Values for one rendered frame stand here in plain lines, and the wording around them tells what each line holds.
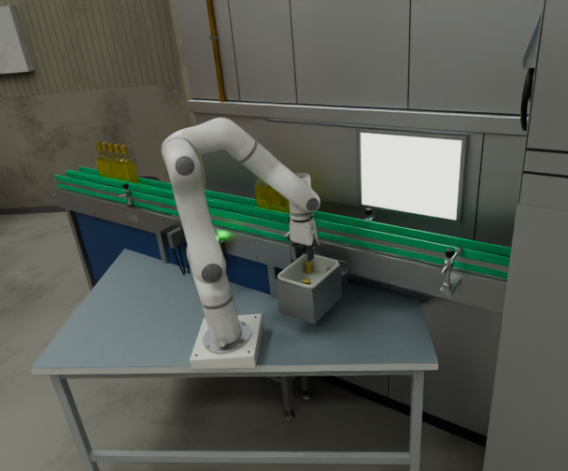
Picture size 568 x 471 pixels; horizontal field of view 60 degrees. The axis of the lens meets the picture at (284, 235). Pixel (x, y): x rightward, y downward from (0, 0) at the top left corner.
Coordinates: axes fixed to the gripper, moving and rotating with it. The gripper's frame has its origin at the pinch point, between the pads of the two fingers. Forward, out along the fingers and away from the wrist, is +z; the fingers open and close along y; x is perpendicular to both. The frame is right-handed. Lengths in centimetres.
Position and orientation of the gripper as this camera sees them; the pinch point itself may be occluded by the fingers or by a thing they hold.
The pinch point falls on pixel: (304, 254)
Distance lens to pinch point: 187.8
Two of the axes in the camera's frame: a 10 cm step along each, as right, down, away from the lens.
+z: 0.9, 9.0, 4.3
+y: -8.0, -1.9, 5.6
